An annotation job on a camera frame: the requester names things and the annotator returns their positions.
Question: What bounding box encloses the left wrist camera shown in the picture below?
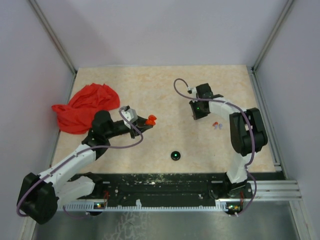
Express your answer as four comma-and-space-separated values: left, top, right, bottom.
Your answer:
119, 106, 138, 129

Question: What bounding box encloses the orange earbud charging case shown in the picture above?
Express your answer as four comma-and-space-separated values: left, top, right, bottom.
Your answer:
145, 114, 157, 126

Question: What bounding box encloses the aluminium frame post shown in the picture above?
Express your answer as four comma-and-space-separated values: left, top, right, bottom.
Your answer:
26, 0, 78, 76
251, 0, 296, 72

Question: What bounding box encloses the red cloth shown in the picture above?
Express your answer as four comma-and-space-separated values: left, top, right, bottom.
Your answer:
51, 83, 120, 135

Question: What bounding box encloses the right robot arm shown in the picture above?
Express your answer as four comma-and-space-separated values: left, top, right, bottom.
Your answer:
187, 83, 268, 198

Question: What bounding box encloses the left aluminium frame post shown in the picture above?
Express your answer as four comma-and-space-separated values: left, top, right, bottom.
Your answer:
26, 0, 78, 76

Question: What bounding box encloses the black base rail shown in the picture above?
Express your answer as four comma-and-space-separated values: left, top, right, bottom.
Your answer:
85, 173, 254, 207

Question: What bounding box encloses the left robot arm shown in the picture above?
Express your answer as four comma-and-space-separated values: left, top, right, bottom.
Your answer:
16, 106, 157, 225

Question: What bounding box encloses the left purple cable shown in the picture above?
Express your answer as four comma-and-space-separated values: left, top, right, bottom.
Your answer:
16, 107, 145, 220

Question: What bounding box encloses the white cable duct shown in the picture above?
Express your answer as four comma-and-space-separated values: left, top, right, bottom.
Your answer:
64, 199, 240, 213

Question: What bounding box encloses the right aluminium frame post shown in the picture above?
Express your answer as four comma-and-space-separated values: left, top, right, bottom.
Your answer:
251, 0, 296, 72

